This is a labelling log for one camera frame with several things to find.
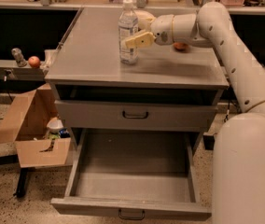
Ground black table leg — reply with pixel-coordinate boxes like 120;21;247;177
14;168;28;198

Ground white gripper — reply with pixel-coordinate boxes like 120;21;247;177
120;14;174;49

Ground white bowl in box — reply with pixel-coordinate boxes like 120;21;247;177
47;119;63;133

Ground red apple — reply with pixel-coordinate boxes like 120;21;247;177
28;56;41;68

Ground grey drawer cabinet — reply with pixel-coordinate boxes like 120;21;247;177
46;7;228;147

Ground small grey figurine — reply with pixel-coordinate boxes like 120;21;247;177
11;48;27;67

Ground white ceramic bowl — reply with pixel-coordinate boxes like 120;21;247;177
135;10;156;31

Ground open lower grey drawer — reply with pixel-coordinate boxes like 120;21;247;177
51;129;211;221

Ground orange fruit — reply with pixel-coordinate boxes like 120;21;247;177
174;42;188;51

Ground open cardboard box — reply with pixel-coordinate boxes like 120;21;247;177
0;84;72;168

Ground black power adapter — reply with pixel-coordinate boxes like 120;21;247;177
203;135;215;150

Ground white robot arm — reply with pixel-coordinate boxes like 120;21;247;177
124;2;265;224

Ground closed upper grey drawer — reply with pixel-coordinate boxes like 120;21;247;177
55;100;217;132

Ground clear plastic water bottle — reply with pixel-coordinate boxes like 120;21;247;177
119;0;138;64

